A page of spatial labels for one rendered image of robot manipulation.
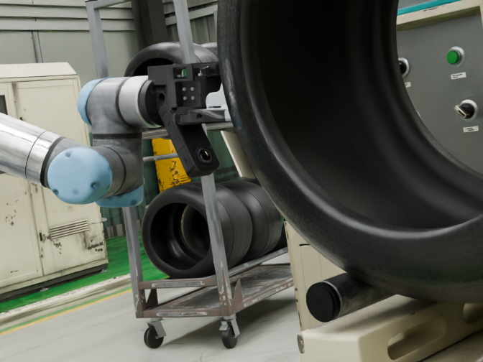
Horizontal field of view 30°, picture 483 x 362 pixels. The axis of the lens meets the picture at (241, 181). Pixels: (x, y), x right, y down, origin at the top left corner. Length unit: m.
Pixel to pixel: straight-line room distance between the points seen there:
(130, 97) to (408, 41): 0.66
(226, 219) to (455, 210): 3.56
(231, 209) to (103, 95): 3.43
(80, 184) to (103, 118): 0.17
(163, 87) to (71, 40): 10.76
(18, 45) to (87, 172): 10.23
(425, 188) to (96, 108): 0.49
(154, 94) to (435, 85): 0.65
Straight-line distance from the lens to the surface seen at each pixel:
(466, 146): 1.71
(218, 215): 4.61
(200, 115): 1.18
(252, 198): 5.07
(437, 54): 1.73
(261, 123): 1.00
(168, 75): 1.23
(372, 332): 1.00
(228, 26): 1.03
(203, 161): 1.23
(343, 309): 1.00
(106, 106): 1.34
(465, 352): 1.10
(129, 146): 1.34
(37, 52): 11.59
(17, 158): 1.26
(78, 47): 12.09
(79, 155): 1.20
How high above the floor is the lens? 1.10
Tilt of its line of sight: 3 degrees down
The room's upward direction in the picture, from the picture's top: 9 degrees counter-clockwise
